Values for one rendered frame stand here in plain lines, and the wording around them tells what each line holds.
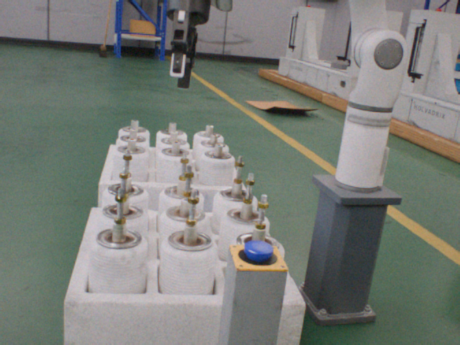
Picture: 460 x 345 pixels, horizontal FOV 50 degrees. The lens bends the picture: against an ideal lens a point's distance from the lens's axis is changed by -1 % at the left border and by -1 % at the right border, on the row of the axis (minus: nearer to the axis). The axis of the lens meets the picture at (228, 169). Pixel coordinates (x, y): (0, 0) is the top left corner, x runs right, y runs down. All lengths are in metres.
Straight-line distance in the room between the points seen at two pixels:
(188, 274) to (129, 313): 0.11
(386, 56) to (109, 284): 0.66
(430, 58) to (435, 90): 0.22
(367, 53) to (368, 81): 0.05
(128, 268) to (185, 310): 0.11
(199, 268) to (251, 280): 0.18
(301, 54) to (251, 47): 2.21
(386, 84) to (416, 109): 2.36
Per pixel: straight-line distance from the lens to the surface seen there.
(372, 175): 1.08
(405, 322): 1.26
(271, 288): 0.68
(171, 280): 0.85
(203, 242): 0.86
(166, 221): 0.95
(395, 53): 1.04
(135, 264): 0.84
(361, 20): 1.09
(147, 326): 0.85
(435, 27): 3.60
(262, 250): 0.68
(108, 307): 0.83
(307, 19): 5.46
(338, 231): 1.09
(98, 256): 0.84
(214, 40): 7.42
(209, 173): 1.36
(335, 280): 1.13
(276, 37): 7.69
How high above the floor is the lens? 0.62
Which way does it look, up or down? 17 degrees down
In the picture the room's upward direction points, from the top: 6 degrees clockwise
